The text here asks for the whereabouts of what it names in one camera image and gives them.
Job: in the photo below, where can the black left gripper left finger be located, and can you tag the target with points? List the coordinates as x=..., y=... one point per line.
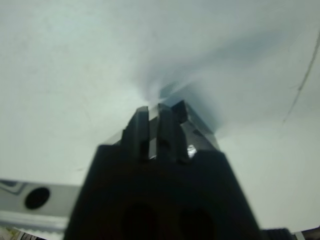
x=137, y=135

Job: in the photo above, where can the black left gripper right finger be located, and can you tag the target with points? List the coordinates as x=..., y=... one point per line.
x=168, y=135

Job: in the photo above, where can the black box lid shiny window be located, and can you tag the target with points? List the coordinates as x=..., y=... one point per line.
x=200, y=135

